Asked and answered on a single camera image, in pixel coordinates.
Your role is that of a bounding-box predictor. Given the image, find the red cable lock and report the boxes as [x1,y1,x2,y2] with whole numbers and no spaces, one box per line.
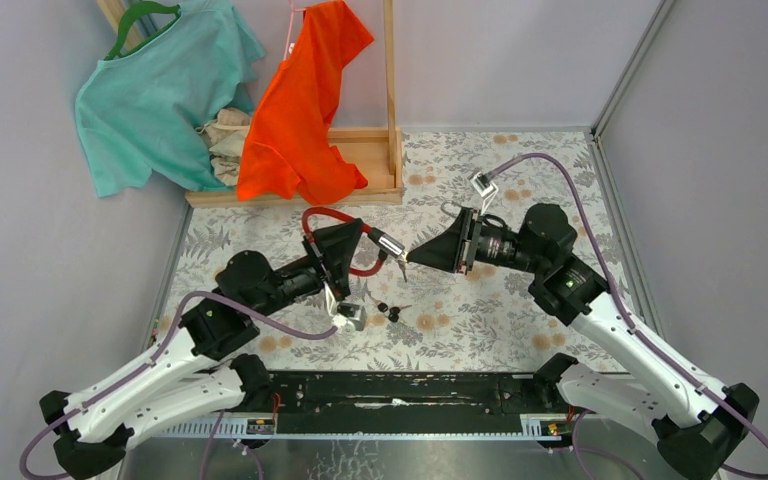
[301,206,407,277]

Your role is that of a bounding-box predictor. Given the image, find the brass padlock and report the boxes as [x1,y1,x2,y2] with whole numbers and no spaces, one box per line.
[440,202,462,218]

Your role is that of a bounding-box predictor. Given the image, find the floral table mat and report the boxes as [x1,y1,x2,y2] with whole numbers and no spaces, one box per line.
[153,132,627,372]

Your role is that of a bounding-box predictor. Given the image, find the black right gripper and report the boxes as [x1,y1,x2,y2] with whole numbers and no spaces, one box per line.
[407,206,546,274]

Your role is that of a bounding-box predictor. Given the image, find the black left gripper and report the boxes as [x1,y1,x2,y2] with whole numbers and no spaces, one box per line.
[252,221,366,322]

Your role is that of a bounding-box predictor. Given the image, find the black headed keys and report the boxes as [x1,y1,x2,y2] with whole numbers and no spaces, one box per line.
[364,293,412,325]

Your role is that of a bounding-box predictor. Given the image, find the wooden clothes rack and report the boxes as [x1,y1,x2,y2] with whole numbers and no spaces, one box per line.
[95,1,404,208]

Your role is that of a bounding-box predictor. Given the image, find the teal shirt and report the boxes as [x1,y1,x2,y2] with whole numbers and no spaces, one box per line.
[75,1,265,198]

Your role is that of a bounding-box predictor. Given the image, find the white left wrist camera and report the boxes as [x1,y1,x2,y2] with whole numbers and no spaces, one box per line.
[324,287,367,332]

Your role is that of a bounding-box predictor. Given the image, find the pink clothes hanger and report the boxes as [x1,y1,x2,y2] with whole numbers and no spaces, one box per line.
[282,0,305,61]

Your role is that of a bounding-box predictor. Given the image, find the green clothes hanger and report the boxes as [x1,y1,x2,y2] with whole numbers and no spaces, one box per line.
[97,1,181,61]

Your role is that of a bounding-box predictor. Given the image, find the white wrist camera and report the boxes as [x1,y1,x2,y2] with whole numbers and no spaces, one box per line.
[324,287,367,332]
[468,171,499,215]

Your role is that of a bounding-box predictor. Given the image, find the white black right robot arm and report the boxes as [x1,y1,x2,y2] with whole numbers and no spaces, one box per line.
[407,203,759,479]

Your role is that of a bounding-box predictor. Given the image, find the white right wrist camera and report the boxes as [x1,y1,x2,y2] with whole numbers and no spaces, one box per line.
[468,171,499,215]

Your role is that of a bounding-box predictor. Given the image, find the aluminium frame rail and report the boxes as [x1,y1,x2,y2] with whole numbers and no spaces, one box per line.
[591,0,678,142]

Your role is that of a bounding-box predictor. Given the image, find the orange shirt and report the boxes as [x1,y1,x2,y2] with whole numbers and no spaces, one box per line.
[235,1,374,205]

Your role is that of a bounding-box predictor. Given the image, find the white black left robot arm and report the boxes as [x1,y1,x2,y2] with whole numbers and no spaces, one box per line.
[38,219,372,479]

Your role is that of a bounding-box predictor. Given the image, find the beige crumpled cloth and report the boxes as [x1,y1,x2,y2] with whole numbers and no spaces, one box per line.
[196,107,251,187]

